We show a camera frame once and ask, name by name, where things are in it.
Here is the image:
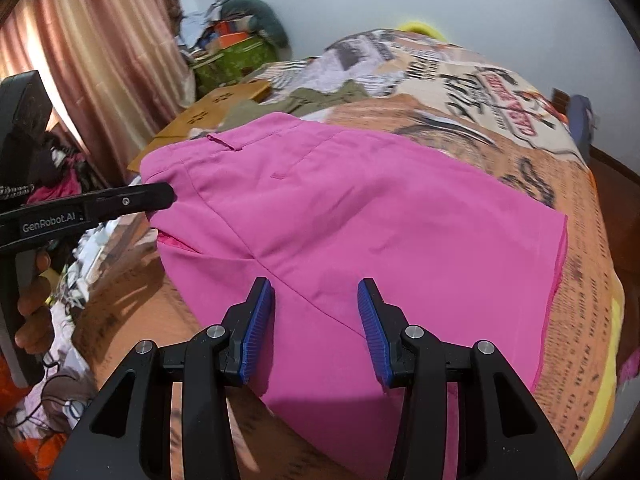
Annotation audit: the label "person's left hand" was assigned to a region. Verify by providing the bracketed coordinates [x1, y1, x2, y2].
[15, 251, 55, 351]

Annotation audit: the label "olive green garment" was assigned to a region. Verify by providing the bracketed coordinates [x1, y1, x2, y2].
[220, 80, 371, 122]

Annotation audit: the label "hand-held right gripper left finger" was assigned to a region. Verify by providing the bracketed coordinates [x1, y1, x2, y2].
[50, 276, 277, 480]

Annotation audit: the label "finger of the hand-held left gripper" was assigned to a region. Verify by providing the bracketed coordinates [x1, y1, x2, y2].
[82, 182, 177, 225]

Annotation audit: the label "green patterned bag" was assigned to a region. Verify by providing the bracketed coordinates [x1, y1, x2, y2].
[192, 40, 278, 92]

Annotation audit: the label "pink pants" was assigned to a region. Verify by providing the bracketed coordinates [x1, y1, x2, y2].
[139, 112, 568, 480]

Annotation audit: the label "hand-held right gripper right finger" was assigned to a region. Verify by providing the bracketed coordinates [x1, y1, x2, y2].
[357, 277, 578, 480]

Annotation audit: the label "wooden lap desk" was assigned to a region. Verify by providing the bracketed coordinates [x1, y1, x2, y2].
[127, 80, 273, 173]

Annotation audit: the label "printed blanket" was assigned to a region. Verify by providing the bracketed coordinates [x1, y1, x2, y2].
[75, 30, 626, 480]

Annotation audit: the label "striped brown curtain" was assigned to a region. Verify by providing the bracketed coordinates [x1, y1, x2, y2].
[0, 0, 196, 181]

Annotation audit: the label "blue backpack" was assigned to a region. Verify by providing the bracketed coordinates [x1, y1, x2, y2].
[570, 94, 597, 158]

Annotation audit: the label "pile of mixed clothes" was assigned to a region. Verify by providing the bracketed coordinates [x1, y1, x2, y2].
[0, 132, 156, 476]

